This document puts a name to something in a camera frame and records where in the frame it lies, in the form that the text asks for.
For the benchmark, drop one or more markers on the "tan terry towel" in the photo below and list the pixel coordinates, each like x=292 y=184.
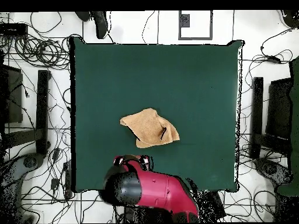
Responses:
x=149 y=128

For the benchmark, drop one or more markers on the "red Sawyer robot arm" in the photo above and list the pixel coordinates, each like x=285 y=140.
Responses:
x=158 y=186

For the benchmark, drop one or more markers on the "dark green table cloth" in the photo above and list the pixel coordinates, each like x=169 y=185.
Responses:
x=186 y=93

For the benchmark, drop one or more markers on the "black power adapter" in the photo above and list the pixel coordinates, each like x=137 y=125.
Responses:
x=56 y=154
x=273 y=59
x=55 y=183

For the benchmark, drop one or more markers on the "black power strip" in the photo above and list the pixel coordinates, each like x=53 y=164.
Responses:
x=67 y=179

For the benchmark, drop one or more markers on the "black T-shaped stand base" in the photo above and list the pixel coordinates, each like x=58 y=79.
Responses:
x=257 y=105
x=42 y=105

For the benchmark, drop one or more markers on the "person's black shoe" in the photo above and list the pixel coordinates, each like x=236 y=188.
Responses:
x=101 y=23
x=292 y=18
x=83 y=15

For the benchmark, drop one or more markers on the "black square case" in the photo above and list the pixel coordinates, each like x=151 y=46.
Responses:
x=278 y=109
x=14 y=98

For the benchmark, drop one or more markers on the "grey caster base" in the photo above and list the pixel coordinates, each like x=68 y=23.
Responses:
x=14 y=172
x=271 y=169

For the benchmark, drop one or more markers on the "black electronics box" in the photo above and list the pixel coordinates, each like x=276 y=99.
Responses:
x=14 y=29

